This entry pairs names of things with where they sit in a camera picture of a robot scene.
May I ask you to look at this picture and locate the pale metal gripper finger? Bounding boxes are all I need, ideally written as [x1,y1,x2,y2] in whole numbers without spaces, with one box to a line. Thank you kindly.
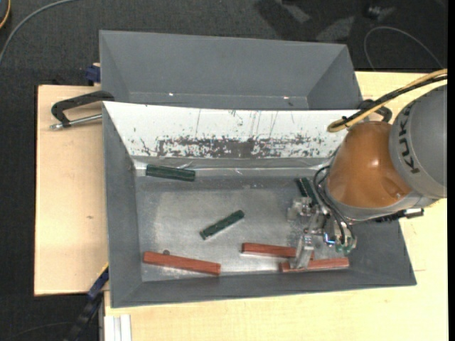
[301,236,316,269]
[293,235,309,269]

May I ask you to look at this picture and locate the red-brown flat block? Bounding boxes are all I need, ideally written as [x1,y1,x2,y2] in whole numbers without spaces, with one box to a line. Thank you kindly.
[142,250,223,277]
[240,242,299,259]
[278,256,350,274]

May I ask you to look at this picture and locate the dark green flat block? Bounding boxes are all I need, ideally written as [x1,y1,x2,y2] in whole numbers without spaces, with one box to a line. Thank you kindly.
[198,209,246,242]
[295,176,321,206]
[145,163,197,183]

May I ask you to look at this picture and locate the grey metal bin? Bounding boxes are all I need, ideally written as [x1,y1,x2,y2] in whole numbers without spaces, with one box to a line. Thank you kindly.
[98,29,417,308]

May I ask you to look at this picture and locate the pale wood flat board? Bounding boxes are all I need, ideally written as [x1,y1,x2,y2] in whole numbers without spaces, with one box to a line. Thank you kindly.
[33,85,109,296]

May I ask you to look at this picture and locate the black cylinder on white bracket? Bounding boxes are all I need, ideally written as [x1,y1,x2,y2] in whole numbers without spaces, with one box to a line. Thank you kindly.
[373,207,425,224]

